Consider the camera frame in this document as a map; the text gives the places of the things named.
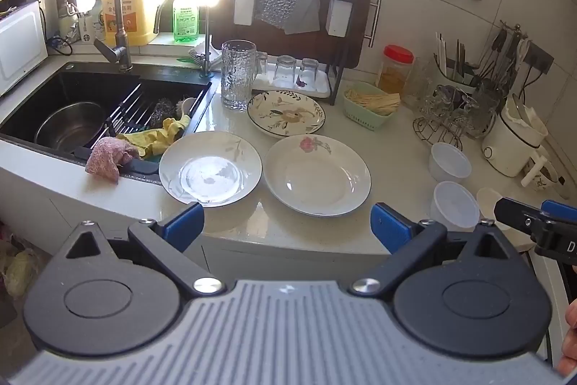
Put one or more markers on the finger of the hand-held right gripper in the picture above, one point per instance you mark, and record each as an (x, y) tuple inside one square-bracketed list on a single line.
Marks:
[(561, 209), (518, 214)]

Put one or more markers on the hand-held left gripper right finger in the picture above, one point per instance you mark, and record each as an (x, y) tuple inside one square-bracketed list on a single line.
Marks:
[(390, 228)]

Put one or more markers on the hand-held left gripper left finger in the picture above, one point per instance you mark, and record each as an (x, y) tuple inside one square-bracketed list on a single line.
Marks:
[(185, 226)]

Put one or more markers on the small white ceramic bowl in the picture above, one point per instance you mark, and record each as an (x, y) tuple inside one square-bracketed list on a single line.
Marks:
[(487, 200)]

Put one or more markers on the leaf pattern white plate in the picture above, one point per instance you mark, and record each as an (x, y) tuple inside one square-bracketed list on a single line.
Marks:
[(209, 168)]

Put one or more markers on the translucent plastic bowl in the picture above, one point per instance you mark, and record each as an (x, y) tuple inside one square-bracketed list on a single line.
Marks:
[(450, 161), (453, 204)]

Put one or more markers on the pink flower white plate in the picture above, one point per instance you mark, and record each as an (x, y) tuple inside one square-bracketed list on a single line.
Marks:
[(315, 177)]

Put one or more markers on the bird pattern plate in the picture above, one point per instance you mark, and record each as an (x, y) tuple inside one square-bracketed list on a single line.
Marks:
[(286, 114)]

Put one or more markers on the person's right hand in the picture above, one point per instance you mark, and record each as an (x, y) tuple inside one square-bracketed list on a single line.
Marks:
[(571, 331)]

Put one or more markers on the floral mug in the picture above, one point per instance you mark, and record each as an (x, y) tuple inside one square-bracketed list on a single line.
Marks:
[(541, 180)]

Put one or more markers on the white electric pot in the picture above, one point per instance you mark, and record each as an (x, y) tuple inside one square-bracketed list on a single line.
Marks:
[(505, 146)]

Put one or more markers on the yellow cloth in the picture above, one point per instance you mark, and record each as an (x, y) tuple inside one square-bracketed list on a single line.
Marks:
[(153, 139)]

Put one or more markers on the pink cloth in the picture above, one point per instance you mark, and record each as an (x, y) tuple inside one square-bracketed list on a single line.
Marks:
[(106, 161)]

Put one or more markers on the tall textured glass mug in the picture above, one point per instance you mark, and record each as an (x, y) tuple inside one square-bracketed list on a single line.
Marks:
[(489, 110)]

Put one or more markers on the green plastic basket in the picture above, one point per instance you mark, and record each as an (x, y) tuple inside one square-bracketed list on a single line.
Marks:
[(365, 118)]

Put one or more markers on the steel wool scourer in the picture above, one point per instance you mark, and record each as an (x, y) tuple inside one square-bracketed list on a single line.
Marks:
[(163, 110)]

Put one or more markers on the dried noodles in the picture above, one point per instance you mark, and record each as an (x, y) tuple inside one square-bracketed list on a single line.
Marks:
[(374, 101)]

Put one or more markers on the stemmed glass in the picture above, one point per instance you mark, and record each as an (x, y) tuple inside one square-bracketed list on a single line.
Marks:
[(430, 105), (450, 98)]

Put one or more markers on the black sink drain rack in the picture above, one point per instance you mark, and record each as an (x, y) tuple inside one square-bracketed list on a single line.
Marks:
[(130, 105)]

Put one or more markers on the clear glass jar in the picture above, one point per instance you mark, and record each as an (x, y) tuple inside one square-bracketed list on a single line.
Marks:
[(419, 83)]

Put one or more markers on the pale green utensil holder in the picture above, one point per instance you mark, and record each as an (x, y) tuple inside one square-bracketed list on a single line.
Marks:
[(450, 82)]

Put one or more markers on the steel pot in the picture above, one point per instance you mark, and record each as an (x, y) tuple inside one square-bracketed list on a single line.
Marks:
[(67, 128)]

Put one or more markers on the red lid jar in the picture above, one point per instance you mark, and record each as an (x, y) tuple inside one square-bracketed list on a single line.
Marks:
[(394, 74)]

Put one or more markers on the white drip tray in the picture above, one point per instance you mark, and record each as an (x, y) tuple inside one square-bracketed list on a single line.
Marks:
[(318, 91)]

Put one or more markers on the hanging utensil rack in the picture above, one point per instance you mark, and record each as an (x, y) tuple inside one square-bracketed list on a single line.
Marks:
[(500, 51)]

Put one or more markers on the plastic bag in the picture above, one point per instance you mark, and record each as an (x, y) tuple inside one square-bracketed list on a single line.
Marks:
[(20, 276)]

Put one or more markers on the small glass cup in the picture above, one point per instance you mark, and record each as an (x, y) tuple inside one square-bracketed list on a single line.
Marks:
[(285, 71), (310, 71)]

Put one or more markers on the small curved faucet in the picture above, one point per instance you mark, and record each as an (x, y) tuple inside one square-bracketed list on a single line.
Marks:
[(206, 46)]

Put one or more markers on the black metal rack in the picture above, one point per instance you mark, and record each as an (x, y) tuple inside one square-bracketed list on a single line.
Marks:
[(339, 51)]

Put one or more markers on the black kitchen sink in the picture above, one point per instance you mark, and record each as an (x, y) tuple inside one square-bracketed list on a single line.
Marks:
[(54, 87)]

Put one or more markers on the dark wooden cutting board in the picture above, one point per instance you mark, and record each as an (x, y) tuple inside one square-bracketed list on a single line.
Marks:
[(358, 28)]

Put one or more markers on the green dish soap bottle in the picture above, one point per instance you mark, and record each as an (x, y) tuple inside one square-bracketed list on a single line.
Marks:
[(185, 24)]

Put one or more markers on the tall steel faucet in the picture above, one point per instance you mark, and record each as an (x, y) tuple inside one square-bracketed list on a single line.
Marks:
[(121, 28)]

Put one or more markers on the yellow detergent jug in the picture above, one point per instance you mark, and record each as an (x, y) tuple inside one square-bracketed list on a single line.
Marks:
[(137, 17)]

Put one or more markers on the white cutlery caddy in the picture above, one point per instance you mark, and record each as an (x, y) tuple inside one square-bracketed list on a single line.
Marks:
[(339, 17), (245, 6)]

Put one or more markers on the white microwave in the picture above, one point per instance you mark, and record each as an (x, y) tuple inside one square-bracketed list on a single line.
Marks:
[(18, 46)]

